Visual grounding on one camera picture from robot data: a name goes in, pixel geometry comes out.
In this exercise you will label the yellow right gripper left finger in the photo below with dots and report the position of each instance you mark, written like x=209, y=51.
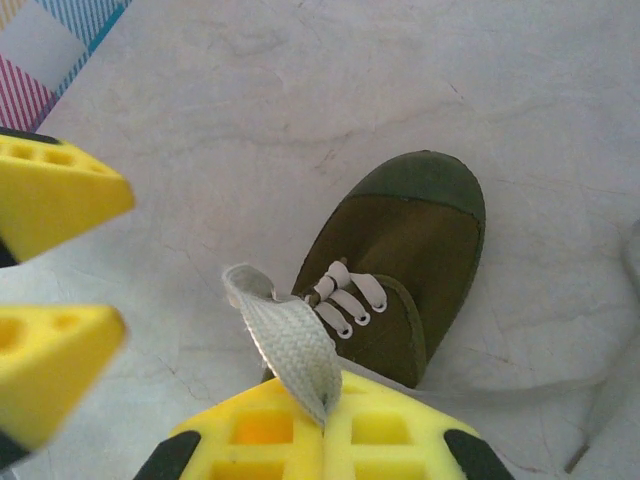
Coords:
x=260, y=440

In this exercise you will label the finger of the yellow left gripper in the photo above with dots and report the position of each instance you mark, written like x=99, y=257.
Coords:
x=55, y=205
x=50, y=365

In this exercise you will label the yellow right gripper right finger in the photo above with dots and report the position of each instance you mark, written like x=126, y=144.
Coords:
x=400, y=435

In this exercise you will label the olive green canvas shoe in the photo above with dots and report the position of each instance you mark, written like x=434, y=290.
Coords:
x=410, y=235

